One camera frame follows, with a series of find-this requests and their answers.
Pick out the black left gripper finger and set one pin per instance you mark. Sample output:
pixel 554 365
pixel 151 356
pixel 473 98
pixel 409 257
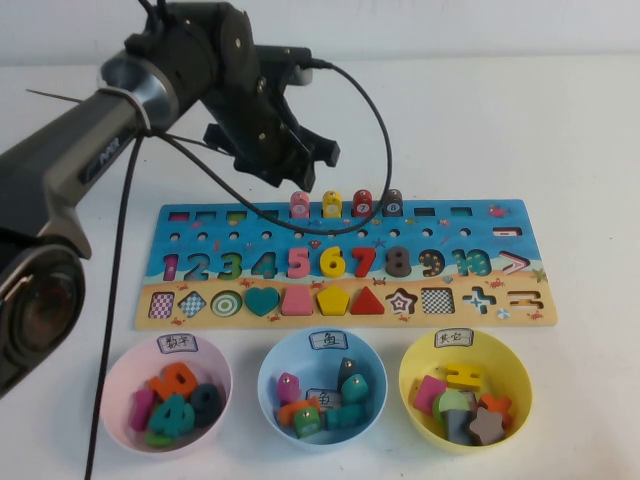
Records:
pixel 296 176
pixel 255 162

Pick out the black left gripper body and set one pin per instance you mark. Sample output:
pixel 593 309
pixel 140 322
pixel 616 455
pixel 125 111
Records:
pixel 250 115

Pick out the pink fish peg piece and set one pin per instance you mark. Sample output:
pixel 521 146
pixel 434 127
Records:
pixel 299 205

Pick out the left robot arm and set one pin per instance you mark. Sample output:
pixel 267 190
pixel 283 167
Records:
pixel 60 142

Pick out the yellow fish peg piece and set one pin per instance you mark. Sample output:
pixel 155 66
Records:
pixel 331 205

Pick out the red fish peg piece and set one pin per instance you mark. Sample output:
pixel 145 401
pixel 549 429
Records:
pixel 362 204

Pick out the colourful wooden puzzle board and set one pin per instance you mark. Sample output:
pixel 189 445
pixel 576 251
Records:
pixel 240 241

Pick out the pink number five piece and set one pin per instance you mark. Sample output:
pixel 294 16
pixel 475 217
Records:
pixel 299 256

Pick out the yellow number six piece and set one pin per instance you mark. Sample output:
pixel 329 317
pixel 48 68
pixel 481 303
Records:
pixel 331 269

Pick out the brown fish peg piece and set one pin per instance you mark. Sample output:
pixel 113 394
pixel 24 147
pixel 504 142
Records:
pixel 395 206

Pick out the red number seven piece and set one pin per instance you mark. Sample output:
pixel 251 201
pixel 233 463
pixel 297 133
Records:
pixel 364 256

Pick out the pink trapezoid piece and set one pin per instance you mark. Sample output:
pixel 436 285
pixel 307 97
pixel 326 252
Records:
pixel 297 303

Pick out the teal heart piece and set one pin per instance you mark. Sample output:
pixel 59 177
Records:
pixel 261 301

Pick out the yellow pentagon piece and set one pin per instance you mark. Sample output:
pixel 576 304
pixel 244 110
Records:
pixel 332 302

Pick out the brown number eight piece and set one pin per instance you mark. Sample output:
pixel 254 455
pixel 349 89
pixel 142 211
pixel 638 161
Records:
pixel 398 272

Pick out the red triangle piece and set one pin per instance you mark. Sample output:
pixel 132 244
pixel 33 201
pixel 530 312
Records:
pixel 367 305

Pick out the paper label on blue bowl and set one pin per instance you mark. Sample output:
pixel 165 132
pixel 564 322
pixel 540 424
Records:
pixel 329 340

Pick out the blue plastic bowl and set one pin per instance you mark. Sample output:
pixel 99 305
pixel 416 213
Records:
pixel 300 362

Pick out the paper label on pink bowl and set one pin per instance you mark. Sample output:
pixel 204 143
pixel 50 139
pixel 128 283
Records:
pixel 177 344

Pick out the dark grey fish peg piece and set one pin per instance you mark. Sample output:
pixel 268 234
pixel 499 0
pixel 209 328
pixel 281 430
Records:
pixel 345 371

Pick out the magenta fish peg piece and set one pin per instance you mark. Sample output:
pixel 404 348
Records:
pixel 287 391

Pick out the teal fish peg piece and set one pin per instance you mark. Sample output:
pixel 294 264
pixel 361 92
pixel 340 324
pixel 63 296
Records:
pixel 345 416
pixel 355 391

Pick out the paper label on yellow bowl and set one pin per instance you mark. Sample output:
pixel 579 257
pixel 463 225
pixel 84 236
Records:
pixel 453 338

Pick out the orange fish peg piece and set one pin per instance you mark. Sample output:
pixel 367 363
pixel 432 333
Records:
pixel 286 413

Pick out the orange number piece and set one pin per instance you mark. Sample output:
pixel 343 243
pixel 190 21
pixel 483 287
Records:
pixel 165 386

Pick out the dark number nine piece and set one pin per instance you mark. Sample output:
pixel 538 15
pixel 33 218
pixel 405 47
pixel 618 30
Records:
pixel 210 410

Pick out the green fish peg piece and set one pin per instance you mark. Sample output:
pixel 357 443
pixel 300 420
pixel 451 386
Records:
pixel 305 426

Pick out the pink plastic bowl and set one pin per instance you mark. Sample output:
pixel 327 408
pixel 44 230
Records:
pixel 125 380

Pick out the pink square piece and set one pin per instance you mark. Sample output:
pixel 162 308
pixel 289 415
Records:
pixel 427 393

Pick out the teal number four piece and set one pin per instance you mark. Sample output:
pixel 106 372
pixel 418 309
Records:
pixel 167 420

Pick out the magenta number one piece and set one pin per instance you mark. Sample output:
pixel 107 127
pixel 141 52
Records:
pixel 140 410

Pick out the green round piece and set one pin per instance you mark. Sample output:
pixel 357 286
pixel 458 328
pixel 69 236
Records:
pixel 450 402

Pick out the yellow plastic bowl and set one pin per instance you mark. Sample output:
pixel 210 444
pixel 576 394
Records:
pixel 502 360

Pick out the green number piece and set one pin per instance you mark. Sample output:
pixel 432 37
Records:
pixel 159 440

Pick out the dark grey block piece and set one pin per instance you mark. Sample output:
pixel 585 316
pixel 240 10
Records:
pixel 456 426

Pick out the orange plus sign piece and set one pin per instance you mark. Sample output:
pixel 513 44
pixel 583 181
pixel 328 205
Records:
pixel 496 404

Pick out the grey star piece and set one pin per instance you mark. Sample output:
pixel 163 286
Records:
pixel 485 426

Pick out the loose paper label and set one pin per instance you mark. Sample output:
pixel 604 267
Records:
pixel 322 398

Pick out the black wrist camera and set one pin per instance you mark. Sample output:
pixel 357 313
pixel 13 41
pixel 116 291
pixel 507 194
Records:
pixel 282 60

